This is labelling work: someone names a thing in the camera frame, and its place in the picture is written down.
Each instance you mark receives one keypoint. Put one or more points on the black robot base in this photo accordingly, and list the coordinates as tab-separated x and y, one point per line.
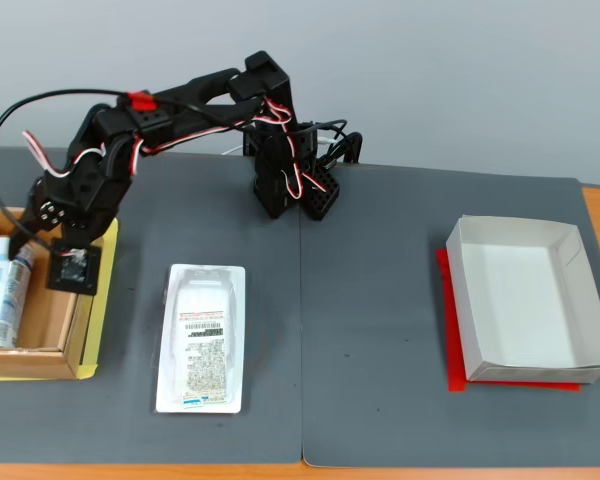
272	195

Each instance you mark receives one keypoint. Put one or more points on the white paper box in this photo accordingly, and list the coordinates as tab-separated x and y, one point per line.
520	300

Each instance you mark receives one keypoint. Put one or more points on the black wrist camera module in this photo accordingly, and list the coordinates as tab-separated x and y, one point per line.
74	270

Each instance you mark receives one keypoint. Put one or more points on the brown cardboard box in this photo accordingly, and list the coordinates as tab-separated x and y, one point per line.
50	320

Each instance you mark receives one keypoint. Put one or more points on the yellow paper sheet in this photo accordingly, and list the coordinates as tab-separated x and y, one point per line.
105	280

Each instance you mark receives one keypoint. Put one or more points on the dark grey table mat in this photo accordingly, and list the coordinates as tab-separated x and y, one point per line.
380	300
130	200

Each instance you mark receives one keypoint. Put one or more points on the white plastic blister tray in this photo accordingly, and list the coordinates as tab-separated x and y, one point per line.
200	340

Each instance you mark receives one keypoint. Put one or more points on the white and blue drink can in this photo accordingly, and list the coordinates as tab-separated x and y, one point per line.
0	295

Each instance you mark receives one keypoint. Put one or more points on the red paper sheet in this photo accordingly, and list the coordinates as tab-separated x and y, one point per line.
451	350

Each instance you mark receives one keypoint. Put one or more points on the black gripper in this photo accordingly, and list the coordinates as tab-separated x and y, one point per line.
50	212

